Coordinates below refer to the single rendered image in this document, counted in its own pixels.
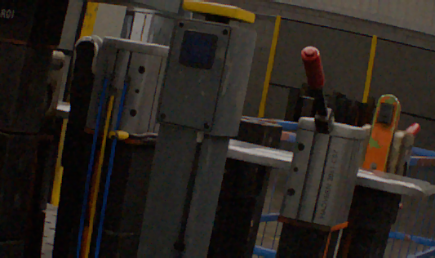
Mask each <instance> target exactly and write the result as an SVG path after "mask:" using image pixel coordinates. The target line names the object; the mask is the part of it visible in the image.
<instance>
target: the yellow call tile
mask: <svg viewBox="0 0 435 258"><path fill-rule="evenodd" d="M183 9H184V10H186V11H190V12H193V13H196V14H199V15H201V16H205V20H204V21H208V22H213V23H218V24H227V25H229V22H230V20H231V21H236V22H241V23H246V24H254V22H255V14H253V13H251V12H249V11H245V10H243V9H241V8H238V7H232V6H227V5H223V4H218V3H213V2H198V1H193V0H184V3H183Z"/></svg>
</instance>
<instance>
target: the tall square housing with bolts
mask: <svg viewBox="0 0 435 258"><path fill-rule="evenodd" d="M108 47H109V48H108ZM112 48H113V49H112ZM168 51H169V47H165V46H162V45H158V44H154V43H150V42H148V43H146V42H137V41H133V40H129V39H124V38H122V39H120V38H112V37H107V36H106V37H104V38H103V43H102V47H101V50H100V56H99V60H98V65H97V70H96V74H95V82H94V86H93V91H92V96H91V104H90V109H89V114H88V118H87V126H86V127H85V128H84V132H86V133H88V134H89V142H88V147H87V155H86V160H85V164H84V168H83V172H84V173H83V178H82V186H81V190H80V191H81V194H80V199H79V204H78V215H77V218H78V219H80V220H81V221H80V222H77V223H75V222H73V223H72V232H71V235H70V239H71V240H70V244H69V255H68V258H137V255H136V254H137V250H138V246H139V242H140V231H141V226H142V222H143V217H144V209H145V208H144V205H145V201H146V196H147V192H148V187H149V180H150V175H151V171H152V166H153V158H154V153H155V149H156V144H157V140H158V138H152V137H145V138H144V139H141V140H137V139H133V138H130V137H127V138H126V139H122V140H111V139H109V132H110V131H129V132H131V133H133V134H136V135H142V134H144V133H145V132H150V133H155V134H157V135H158V131H159V127H160V124H158V123H154V121H155V117H156V112H157V108H158V100H159V95H160V90H161V86H162V78H163V74H164V69H165V63H166V60H167V56H168ZM136 52H137V53H136ZM140 53H141V54H140ZM84 220H86V221H84Z"/></svg>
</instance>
